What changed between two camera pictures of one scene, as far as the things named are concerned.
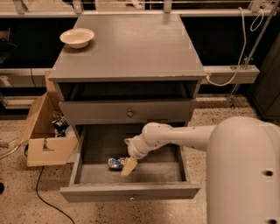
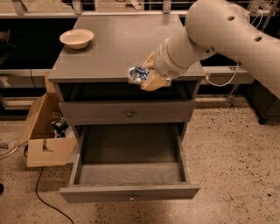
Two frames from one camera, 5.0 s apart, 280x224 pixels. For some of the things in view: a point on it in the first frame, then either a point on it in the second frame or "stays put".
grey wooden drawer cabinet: [136, 70] stays put
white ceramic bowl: [77, 38] stays put
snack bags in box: [60, 124] stays put
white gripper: [134, 149] to [164, 63]
